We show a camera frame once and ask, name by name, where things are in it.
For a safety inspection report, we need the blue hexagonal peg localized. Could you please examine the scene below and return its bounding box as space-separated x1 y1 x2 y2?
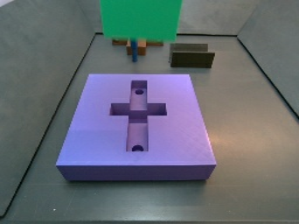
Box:
131 38 138 62

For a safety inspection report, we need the green U-shaped block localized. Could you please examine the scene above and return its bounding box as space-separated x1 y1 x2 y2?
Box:
101 0 183 41

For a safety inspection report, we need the black fixture stand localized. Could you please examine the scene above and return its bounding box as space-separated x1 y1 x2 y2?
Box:
170 43 215 68

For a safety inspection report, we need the purple board with cross slot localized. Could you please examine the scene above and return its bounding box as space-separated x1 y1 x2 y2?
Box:
57 74 217 181

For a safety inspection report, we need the brown T-shaped wooden block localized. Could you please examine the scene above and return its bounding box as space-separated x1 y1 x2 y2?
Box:
113 38 165 56

